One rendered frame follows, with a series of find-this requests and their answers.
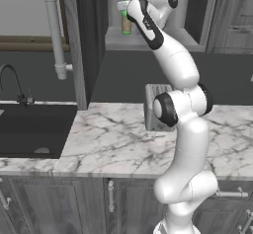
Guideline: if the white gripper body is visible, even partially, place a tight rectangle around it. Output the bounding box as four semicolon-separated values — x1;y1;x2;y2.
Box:
117;0;130;12

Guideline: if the green beer bottle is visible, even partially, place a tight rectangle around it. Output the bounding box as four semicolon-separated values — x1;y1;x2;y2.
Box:
121;0;133;37

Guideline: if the grey wood cabinet door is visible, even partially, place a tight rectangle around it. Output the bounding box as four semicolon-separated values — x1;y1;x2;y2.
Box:
60;0;110;112
184;0;221;45

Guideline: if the grey base cabinet door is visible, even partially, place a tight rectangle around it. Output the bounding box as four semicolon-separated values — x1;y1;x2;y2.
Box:
8;177;107;234
104;178;168;234

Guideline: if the wooden window sill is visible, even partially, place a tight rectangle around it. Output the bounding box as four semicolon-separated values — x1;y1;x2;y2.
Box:
0;35;71;53

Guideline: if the grey toaster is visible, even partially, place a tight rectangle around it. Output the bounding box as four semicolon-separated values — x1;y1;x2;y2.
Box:
144;83;177;133

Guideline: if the black tap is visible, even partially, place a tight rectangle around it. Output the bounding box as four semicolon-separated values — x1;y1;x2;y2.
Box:
0;63;36;110

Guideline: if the black sink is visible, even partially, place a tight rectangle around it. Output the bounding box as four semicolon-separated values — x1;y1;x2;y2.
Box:
0;102;79;160

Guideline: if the grey drawer front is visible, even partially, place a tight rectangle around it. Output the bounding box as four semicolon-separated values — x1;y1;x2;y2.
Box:
197;179;253;211

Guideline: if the open wall cabinet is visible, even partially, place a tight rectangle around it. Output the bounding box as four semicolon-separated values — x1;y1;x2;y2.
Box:
104;0;208;53

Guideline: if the white cabinet door handle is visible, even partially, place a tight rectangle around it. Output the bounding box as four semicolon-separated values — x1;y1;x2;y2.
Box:
41;0;74;81

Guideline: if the grey wood wall cabinet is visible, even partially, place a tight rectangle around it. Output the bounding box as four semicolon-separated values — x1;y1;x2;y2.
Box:
207;0;253;55

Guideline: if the white base cabinet handle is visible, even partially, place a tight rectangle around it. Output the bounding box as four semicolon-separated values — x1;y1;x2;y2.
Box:
107;180;116;213
0;178;13;211
237;209;253;234

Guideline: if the white drawer handle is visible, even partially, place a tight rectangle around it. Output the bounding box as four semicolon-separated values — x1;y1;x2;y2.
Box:
214;187;249;199

